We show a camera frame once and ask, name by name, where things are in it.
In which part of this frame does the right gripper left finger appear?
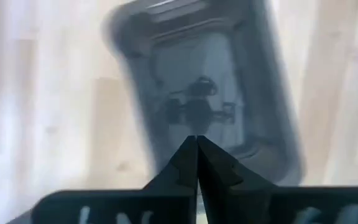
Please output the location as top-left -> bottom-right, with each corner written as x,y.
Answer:
6,135 -> 198,224

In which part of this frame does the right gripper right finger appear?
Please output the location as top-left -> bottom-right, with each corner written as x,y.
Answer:
196,135 -> 358,224

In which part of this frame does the grey translucent plastic bin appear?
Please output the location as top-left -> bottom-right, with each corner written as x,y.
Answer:
102,0 -> 306,187

